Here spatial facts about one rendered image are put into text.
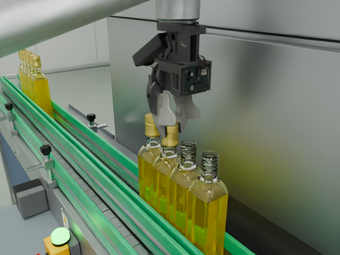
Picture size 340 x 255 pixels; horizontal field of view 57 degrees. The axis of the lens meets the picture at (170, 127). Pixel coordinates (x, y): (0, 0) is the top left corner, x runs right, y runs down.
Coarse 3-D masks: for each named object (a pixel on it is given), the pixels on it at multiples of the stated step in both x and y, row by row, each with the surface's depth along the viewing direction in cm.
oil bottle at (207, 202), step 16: (192, 192) 56; (208, 192) 54; (224, 192) 56; (192, 208) 58; (208, 208) 54; (224, 208) 57; (192, 224) 59; (208, 224) 56; (224, 224) 59; (192, 240) 60; (208, 240) 57
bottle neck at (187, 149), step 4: (184, 140) 59; (188, 140) 59; (192, 140) 59; (184, 144) 58; (188, 144) 60; (192, 144) 59; (184, 148) 58; (188, 148) 57; (192, 148) 58; (180, 152) 59; (184, 152) 58; (188, 152) 58; (192, 152) 58; (184, 156) 58; (188, 156) 58; (192, 156) 58; (184, 160) 59; (188, 160) 58; (192, 160) 59; (180, 164) 60; (184, 164) 59; (188, 164) 59; (192, 164) 59; (188, 168) 59
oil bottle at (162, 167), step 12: (180, 156) 65; (156, 168) 65; (168, 168) 62; (156, 180) 66; (168, 180) 63; (156, 192) 67; (168, 192) 64; (156, 204) 68; (168, 204) 65; (168, 216) 66
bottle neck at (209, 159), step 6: (204, 156) 54; (210, 156) 56; (216, 156) 53; (204, 162) 54; (210, 162) 53; (216, 162) 54; (204, 168) 54; (210, 168) 54; (216, 168) 54; (204, 174) 55; (210, 174) 54; (216, 174) 55; (204, 180) 55; (210, 180) 55; (216, 180) 55
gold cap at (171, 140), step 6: (168, 126) 60; (174, 126) 61; (168, 132) 61; (174, 132) 61; (162, 138) 62; (168, 138) 61; (174, 138) 62; (162, 144) 62; (168, 144) 62; (174, 144) 62
